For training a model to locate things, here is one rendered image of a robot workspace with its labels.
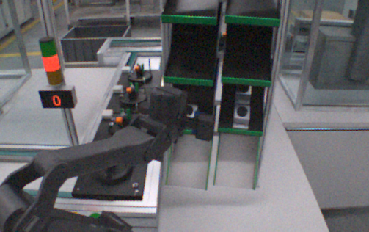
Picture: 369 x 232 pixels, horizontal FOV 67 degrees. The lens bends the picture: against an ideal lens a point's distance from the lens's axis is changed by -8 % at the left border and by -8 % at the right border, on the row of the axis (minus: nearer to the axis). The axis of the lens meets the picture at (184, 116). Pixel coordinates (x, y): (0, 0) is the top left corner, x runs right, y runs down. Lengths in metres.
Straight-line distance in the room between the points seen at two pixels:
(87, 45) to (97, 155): 2.48
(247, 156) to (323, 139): 0.81
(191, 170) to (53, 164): 0.61
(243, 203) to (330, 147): 0.81
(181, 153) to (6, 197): 0.65
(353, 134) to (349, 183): 0.39
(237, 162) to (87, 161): 0.62
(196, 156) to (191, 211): 0.21
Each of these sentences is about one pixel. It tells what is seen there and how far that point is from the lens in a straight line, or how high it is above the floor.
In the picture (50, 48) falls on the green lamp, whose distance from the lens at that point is 1.03.
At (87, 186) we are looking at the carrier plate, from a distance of 1.06.
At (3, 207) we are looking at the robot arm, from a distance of 0.45.
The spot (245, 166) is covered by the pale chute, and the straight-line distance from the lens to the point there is 1.00.
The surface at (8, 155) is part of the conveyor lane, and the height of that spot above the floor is 0.95.
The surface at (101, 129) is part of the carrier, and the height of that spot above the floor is 0.97.
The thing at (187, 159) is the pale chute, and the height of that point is 1.05.
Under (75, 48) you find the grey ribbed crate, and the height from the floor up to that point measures 0.76.
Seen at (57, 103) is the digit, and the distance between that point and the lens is 1.10.
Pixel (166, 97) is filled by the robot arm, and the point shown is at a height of 1.43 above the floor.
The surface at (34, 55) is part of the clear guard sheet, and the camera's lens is 1.12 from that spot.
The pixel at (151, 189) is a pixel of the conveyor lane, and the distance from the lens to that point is 1.03.
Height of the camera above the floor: 1.70
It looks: 33 degrees down
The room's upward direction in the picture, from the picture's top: straight up
